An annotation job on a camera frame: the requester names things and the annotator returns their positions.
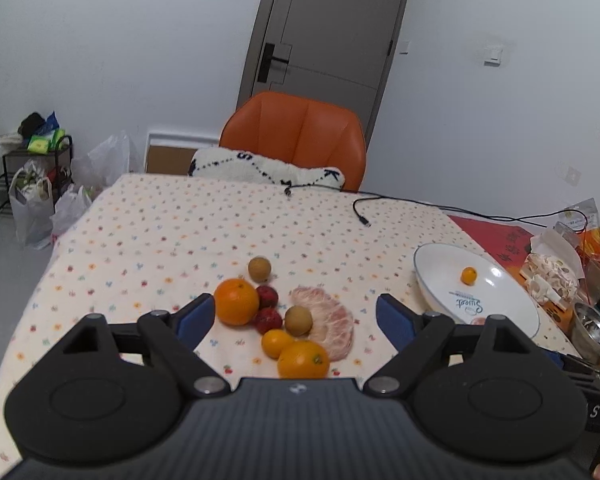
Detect large orange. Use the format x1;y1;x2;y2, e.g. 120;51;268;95
277;340;330;379
213;278;259;326

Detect peeled pomelo segment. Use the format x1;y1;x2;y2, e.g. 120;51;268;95
290;286;354;362

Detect small mandarin orange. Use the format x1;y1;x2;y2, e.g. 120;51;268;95
261;330;296;360

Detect brown longan fruit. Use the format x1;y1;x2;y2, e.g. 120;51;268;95
284;306;313;337
248;256;272;283

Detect white plate blue rim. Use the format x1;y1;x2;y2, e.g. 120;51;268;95
413;243;540;338

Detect tiny kumquat in plate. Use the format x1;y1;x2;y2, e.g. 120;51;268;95
460;266;478;286

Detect red table mat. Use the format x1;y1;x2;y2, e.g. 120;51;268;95
451;216;532;275

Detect floral patterned tablecloth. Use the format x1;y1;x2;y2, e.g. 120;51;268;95
0;174;479;477

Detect box of white snacks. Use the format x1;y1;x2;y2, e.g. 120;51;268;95
519;229;584;311

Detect white plastic bag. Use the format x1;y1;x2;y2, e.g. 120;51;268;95
50;184;92;240
8;159;54;249

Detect stainless steel bowl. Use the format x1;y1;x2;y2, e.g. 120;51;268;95
570;302;600;365

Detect white black-stitched cushion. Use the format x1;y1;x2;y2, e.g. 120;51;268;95
188;148;346;190

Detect clear plastic bag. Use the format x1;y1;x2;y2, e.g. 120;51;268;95
71;131;132;192

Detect orange snack packets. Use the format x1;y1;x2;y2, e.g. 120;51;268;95
578;198;600;263

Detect orange leather chair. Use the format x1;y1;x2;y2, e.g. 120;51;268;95
219;91;366;192

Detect green packet on shelf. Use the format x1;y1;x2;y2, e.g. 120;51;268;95
27;128;66;155

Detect black metal shelf rack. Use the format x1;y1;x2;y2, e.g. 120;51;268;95
0;134;74;216

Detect grey door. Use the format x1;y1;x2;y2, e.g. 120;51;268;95
237;0;407;134

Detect cork board white frame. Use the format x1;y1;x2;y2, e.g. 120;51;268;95
144;131;220;176

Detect black usb cable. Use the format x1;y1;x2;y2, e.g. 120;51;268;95
352;196;591;233

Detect white light switch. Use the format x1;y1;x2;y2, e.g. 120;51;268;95
483;46;504;67

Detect black door handle lock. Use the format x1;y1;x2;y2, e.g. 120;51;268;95
257;42;289;84

